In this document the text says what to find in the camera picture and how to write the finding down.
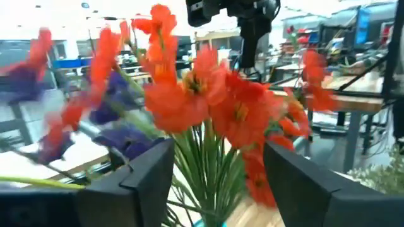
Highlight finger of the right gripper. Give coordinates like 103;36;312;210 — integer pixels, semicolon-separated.
239;30;270;69

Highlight red artificial flower bunch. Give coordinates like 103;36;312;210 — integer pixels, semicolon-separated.
61;3;312;227

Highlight blue glass vase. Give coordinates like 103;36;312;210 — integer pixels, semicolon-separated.
193;219;229;227

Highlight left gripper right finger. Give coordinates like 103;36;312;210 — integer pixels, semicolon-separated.
263;141;404;227

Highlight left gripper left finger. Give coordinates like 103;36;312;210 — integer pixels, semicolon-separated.
0;137;175;227

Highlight purple artificial flower bunch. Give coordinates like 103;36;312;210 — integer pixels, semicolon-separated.
0;62;167;190

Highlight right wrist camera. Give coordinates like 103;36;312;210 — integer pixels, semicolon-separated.
185;0;228;28

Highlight wooden workbench grey legs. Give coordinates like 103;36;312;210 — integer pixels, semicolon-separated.
273;71;388;173

